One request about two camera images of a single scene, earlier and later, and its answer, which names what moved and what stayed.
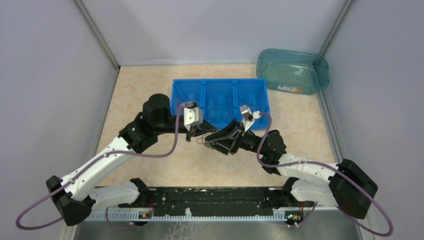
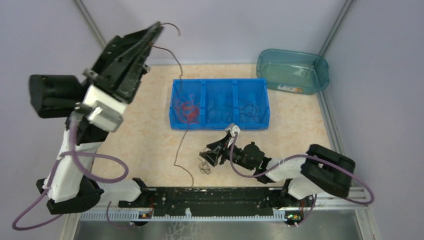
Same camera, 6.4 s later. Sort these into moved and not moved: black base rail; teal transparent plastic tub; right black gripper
Moved: right black gripper
Not moved: teal transparent plastic tub; black base rail
